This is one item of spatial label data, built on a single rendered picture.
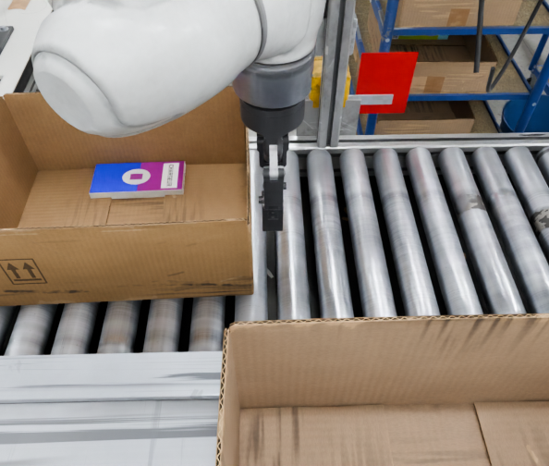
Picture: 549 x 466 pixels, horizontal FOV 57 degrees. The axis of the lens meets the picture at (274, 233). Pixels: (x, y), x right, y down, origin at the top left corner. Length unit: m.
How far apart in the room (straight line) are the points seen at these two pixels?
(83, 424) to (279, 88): 0.39
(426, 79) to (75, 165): 0.98
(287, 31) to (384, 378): 0.33
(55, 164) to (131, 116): 0.64
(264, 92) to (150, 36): 0.20
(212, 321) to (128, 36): 0.48
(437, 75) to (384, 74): 0.56
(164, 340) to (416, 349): 0.40
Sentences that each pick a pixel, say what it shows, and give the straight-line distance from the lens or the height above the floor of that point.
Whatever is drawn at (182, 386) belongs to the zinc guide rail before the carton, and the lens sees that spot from 0.56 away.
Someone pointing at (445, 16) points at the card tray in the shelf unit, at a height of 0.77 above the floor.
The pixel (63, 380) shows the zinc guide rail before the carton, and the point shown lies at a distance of 0.60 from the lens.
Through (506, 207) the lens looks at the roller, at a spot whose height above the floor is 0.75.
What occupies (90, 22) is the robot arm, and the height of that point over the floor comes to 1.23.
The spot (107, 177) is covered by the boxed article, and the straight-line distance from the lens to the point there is 0.95.
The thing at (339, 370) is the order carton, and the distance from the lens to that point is 0.48.
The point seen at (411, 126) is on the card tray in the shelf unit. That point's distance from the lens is 1.64.
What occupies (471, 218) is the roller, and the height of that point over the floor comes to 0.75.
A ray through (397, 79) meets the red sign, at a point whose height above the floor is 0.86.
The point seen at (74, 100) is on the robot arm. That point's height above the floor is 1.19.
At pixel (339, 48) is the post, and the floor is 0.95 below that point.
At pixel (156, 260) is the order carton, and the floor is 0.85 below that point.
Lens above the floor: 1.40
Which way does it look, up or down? 50 degrees down
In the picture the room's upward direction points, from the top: straight up
